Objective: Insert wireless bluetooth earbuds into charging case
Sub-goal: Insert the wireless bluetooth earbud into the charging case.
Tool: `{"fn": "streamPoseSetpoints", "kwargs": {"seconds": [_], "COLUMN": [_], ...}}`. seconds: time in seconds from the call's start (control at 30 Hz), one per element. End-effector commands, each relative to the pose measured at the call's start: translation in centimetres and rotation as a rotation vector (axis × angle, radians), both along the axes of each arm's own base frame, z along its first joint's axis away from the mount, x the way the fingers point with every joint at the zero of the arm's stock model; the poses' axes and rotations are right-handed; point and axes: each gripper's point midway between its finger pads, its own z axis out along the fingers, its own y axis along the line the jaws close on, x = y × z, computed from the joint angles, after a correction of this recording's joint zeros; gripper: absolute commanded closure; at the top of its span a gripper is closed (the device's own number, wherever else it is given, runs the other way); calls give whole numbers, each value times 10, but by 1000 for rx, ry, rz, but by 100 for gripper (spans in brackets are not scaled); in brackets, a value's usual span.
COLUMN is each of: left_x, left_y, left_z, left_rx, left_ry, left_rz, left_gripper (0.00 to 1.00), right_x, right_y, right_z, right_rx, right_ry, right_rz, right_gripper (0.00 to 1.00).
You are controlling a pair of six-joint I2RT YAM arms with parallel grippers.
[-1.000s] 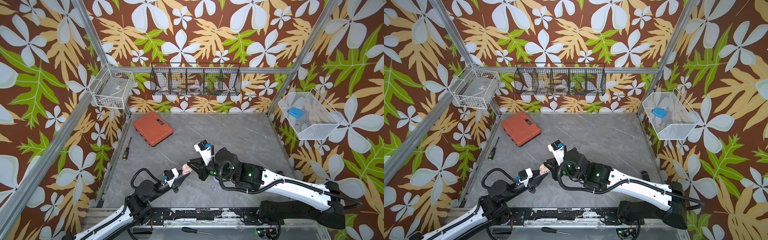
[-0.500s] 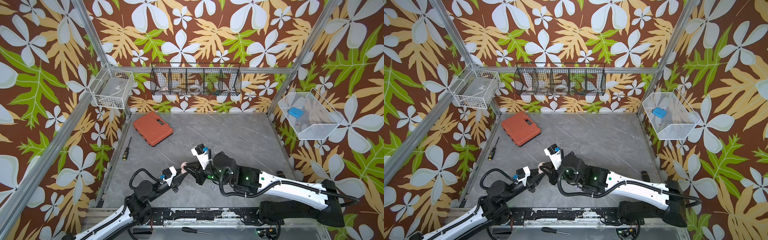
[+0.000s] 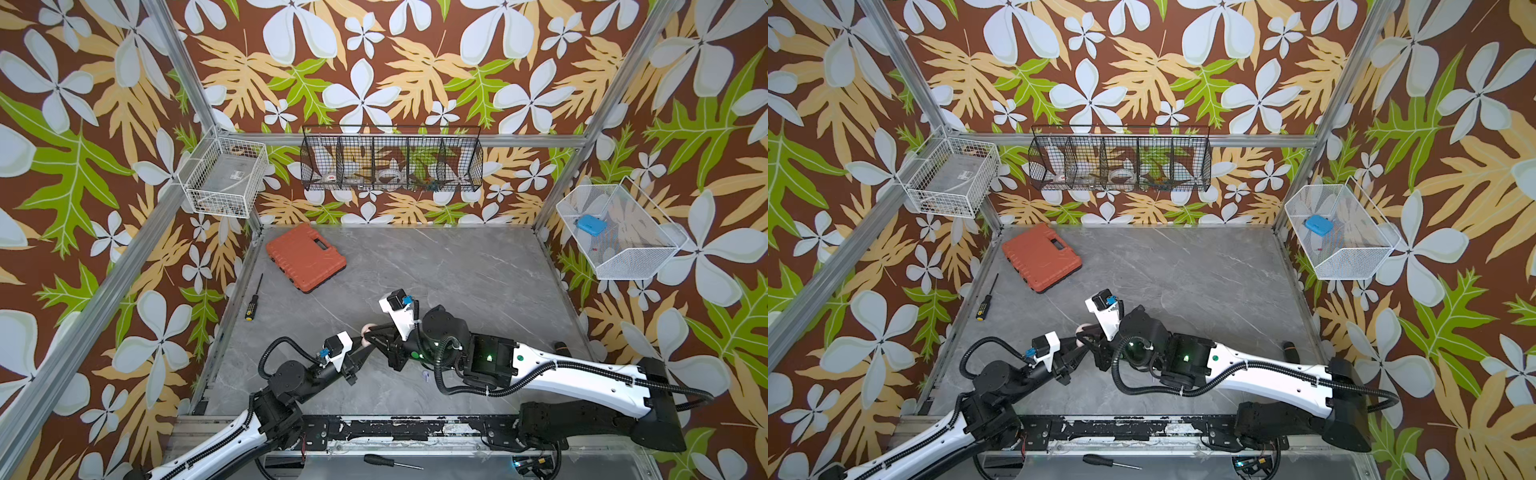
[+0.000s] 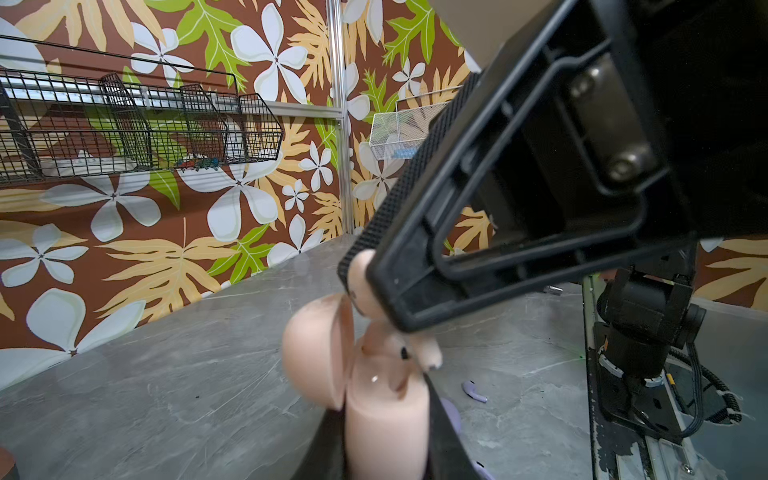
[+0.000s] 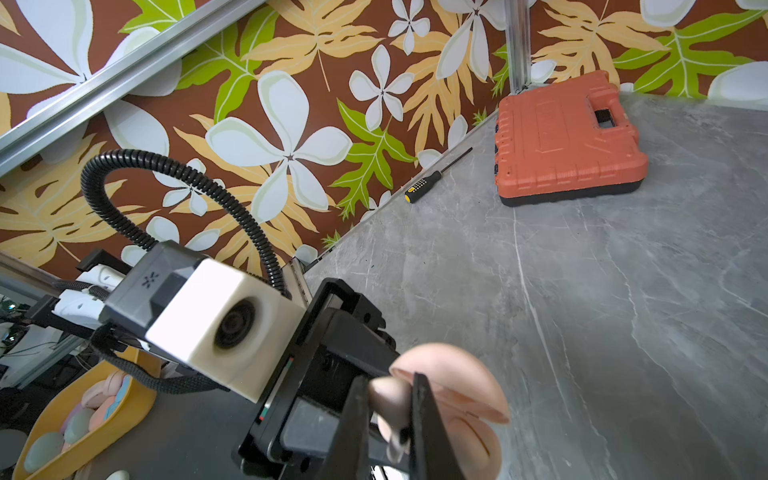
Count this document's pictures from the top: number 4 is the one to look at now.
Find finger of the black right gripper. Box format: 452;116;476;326
353;1;690;333

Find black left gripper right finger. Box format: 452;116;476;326
424;376;479;480

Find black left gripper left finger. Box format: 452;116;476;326
293;410;347;480

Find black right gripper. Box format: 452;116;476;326
599;1;767;238

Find purple earbud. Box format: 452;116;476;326
461;380;488;403
473;461;494;480

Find pink earbud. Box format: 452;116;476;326
404;332;443;372
347;249;389;322

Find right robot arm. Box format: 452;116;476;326
338;1;767;441

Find blue case in basket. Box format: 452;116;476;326
391;148;418;160

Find white mesh basket right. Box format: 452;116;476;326
369;86;460;161

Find aluminium frame post right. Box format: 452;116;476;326
326;0;354;234

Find black wire basket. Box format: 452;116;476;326
1;34;285;187

